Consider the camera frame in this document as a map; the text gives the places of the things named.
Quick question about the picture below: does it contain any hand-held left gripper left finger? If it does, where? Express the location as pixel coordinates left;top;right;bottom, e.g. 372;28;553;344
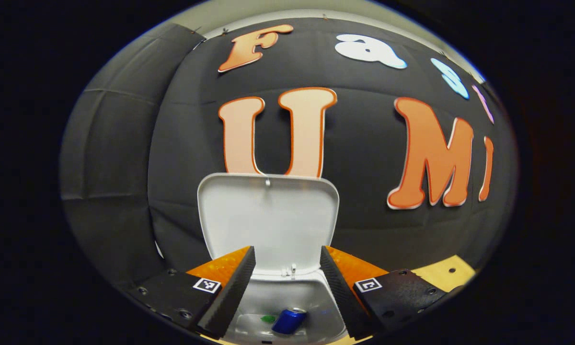
127;246;257;340

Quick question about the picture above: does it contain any white desktop garbage bin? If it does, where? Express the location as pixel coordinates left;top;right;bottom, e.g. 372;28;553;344
196;172;350;345

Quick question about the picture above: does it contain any black backdrop cloth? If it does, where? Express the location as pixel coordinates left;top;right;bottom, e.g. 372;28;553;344
60;17;518;288

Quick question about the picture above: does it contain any wooden desktop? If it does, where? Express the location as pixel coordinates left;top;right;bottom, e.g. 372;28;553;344
199;255;476;345

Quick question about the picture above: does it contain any blue pop can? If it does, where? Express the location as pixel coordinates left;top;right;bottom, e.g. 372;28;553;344
271;308;308;335

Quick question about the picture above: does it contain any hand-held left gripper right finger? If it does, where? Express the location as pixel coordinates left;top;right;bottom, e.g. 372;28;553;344
319;245;447;341

